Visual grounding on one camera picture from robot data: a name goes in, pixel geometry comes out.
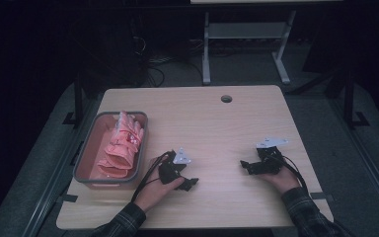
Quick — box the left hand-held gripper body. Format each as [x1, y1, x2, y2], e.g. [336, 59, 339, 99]
[157, 147, 192, 186]

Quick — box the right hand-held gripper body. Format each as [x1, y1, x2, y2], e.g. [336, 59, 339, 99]
[250, 137, 289, 176]

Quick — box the pink padded ski glove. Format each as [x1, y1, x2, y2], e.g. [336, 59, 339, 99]
[104, 111, 145, 171]

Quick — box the pink glove with grey palm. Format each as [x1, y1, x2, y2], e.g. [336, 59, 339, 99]
[97, 157, 131, 180]

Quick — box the pink plastic basket grey rim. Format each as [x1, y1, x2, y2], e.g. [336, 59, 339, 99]
[73, 111, 149, 191]

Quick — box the person's right hand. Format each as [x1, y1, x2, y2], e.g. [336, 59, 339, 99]
[260, 166, 301, 196]

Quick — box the person's left hand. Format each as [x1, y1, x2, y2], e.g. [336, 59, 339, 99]
[132, 157, 186, 213]

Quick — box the black tape strip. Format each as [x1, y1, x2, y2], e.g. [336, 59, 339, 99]
[310, 192, 335, 202]
[56, 194, 79, 203]

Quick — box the right hand-held gripper black cable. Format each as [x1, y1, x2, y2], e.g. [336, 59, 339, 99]
[275, 152, 311, 196]

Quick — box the grey floor rail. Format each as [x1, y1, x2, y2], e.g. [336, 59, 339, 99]
[329, 98, 379, 228]
[21, 98, 98, 237]

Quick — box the black stand post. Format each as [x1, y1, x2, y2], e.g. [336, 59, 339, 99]
[343, 65, 370, 130]
[62, 72, 87, 127]

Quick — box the bundle of floor cables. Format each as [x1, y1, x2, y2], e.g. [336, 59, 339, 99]
[129, 34, 205, 88]

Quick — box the grey metal desk frame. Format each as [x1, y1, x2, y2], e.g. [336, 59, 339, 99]
[201, 10, 297, 86]

